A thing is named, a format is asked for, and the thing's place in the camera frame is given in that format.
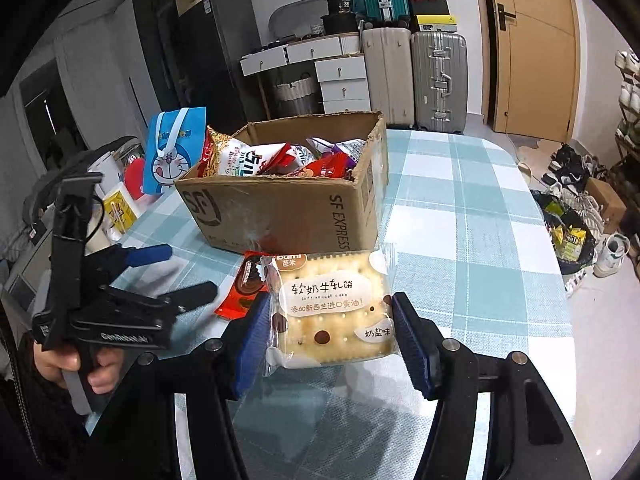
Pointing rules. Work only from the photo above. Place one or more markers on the red brown pie packet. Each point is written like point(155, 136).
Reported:
point(245, 285)

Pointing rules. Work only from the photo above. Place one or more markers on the red pouch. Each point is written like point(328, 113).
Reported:
point(135, 177)

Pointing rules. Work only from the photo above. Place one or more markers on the cream biscuit packet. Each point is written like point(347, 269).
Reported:
point(330, 310)

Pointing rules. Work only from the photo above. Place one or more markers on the red barcode snack packet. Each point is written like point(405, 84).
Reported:
point(325, 167)

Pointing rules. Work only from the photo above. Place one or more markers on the beige suitcase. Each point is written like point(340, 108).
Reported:
point(387, 75)

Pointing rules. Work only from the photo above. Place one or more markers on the black refrigerator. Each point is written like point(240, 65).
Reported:
point(220, 60)

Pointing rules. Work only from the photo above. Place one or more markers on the person's left forearm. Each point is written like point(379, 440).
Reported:
point(30, 435)

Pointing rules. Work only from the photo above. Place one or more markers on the white electric kettle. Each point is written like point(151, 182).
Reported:
point(107, 175)

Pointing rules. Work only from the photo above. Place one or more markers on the brown cardboard box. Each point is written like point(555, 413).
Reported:
point(280, 210)

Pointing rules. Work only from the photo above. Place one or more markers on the black garbage bag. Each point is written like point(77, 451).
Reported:
point(570, 240)

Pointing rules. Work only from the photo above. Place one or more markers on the yellow black shoe box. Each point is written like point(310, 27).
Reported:
point(436, 23)

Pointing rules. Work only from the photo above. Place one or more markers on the white orange snack packet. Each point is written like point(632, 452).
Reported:
point(217, 152)

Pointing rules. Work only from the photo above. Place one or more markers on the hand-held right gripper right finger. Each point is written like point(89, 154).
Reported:
point(417, 347)

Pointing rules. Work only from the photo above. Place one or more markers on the white purple snack packet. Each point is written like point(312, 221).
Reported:
point(335, 147)

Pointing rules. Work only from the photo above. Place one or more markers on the shoe rack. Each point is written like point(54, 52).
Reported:
point(630, 110)

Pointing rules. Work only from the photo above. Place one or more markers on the yellow drink carton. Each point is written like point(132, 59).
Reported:
point(120, 210)

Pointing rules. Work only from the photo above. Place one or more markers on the small brown carton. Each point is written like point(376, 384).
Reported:
point(605, 200)

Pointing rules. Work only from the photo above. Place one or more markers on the wooden door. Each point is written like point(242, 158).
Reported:
point(535, 60)

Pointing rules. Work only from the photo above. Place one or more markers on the white drawer desk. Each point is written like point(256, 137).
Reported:
point(345, 67)

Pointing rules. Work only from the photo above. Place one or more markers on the plain black shoe box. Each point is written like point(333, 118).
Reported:
point(429, 7)

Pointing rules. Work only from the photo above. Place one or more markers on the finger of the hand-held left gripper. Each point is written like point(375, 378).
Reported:
point(197, 294)
point(147, 255)

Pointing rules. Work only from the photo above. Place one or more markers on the grey chair back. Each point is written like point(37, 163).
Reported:
point(295, 5)

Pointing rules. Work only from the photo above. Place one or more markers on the white side cabinet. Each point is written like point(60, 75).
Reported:
point(25, 270)

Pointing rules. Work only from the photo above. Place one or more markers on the person's left hand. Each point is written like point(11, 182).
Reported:
point(107, 370)

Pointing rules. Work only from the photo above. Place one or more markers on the woven laundry basket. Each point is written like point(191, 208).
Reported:
point(297, 95)

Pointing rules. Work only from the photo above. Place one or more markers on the silver suitcase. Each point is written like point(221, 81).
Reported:
point(440, 80)

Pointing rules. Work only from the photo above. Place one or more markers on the blue cartoon tote bag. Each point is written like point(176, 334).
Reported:
point(170, 160)

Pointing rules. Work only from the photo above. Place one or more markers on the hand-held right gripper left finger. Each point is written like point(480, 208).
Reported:
point(250, 345)

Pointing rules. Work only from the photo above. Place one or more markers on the black white sneaker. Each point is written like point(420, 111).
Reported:
point(567, 170)

